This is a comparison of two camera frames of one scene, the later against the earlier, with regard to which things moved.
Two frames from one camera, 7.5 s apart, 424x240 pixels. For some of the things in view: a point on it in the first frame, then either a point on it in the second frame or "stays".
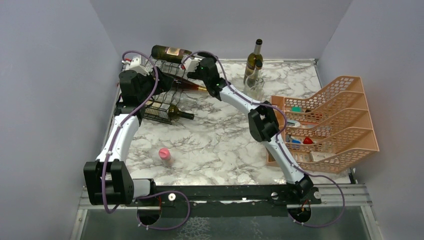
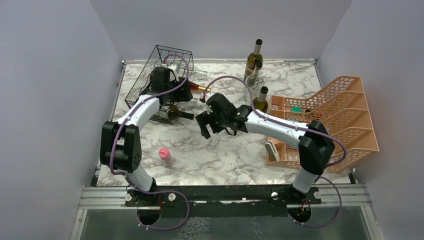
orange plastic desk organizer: (331, 131) stays
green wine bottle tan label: (252, 59) stays
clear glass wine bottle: (254, 87) stays
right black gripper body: (196, 75) to (217, 123)
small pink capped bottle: (164, 154) stays
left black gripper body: (147, 84) to (177, 94)
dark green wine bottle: (168, 54) to (260, 102)
